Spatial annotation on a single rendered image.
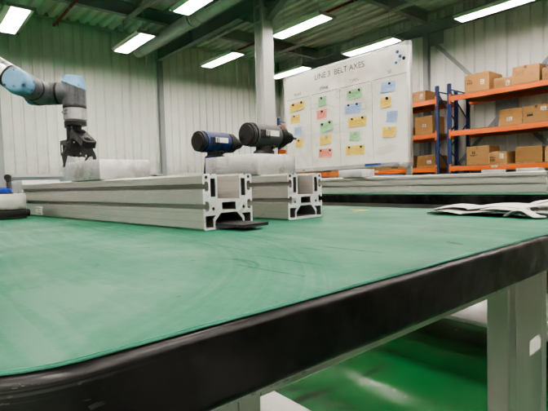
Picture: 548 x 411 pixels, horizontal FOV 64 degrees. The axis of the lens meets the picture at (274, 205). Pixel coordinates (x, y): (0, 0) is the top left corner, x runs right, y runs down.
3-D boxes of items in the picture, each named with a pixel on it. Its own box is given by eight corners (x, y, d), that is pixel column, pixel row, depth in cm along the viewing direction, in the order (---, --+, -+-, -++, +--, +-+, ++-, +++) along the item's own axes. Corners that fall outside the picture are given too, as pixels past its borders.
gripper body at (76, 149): (81, 158, 156) (80, 124, 155) (92, 156, 150) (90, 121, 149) (59, 157, 150) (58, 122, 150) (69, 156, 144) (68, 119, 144)
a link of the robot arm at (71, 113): (90, 108, 149) (65, 106, 143) (90, 122, 149) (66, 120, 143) (81, 112, 154) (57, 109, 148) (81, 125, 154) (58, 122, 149)
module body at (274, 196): (91, 210, 134) (90, 182, 133) (122, 208, 141) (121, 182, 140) (289, 220, 79) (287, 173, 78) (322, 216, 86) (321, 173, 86)
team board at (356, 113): (274, 263, 459) (269, 75, 448) (308, 257, 491) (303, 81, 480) (398, 287, 344) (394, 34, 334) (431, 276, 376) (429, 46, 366)
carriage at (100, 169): (68, 193, 97) (66, 162, 97) (114, 192, 105) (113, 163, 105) (100, 193, 86) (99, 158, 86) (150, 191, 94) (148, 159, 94)
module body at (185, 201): (24, 214, 120) (21, 183, 119) (61, 212, 127) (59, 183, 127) (204, 231, 65) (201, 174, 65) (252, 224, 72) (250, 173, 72)
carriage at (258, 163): (205, 189, 94) (205, 157, 94) (243, 188, 102) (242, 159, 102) (258, 188, 83) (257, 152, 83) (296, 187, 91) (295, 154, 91)
